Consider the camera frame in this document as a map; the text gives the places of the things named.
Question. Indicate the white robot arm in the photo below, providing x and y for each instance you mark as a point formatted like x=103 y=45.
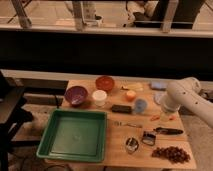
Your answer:
x=185 y=92

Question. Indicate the red bowl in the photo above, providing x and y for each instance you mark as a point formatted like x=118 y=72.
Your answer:
x=105 y=83

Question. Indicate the purple bowl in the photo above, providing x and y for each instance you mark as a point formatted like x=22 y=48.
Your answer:
x=76 y=95

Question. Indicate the white round container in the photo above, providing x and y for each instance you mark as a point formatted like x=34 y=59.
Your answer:
x=99 y=97

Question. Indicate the black rectangular block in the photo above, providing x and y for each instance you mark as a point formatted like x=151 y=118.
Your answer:
x=121 y=109

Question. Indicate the orange round fruit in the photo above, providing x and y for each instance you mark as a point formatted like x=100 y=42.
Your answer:
x=130 y=95

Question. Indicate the metal fork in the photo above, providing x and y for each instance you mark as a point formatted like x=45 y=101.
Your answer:
x=127 y=124

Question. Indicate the blue sponge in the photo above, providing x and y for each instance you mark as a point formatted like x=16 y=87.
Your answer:
x=158 y=85

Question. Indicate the green plastic tray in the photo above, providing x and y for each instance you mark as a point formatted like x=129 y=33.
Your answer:
x=74 y=135

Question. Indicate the orange carrot toy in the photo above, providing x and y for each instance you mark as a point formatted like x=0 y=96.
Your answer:
x=156 y=117

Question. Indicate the square metal cookie cutter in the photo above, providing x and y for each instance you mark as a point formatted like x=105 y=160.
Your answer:
x=149 y=138

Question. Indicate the black chair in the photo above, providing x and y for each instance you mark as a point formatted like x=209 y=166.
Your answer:
x=12 y=117

